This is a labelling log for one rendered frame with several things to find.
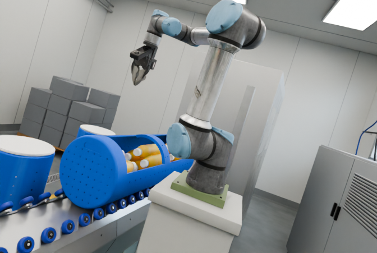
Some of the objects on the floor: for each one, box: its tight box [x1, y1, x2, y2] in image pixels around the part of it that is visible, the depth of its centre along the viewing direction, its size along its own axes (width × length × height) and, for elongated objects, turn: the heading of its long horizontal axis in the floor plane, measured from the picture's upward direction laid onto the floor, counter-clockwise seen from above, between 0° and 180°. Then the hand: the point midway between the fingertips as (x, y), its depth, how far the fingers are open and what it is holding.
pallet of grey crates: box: [17, 76, 121, 152], centre depth 463 cm, size 120×80×119 cm
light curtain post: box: [224, 85, 256, 184], centre depth 191 cm, size 6×6×170 cm
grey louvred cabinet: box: [286, 144, 377, 253], centre depth 220 cm, size 54×215×145 cm, turn 86°
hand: (134, 82), depth 127 cm, fingers closed
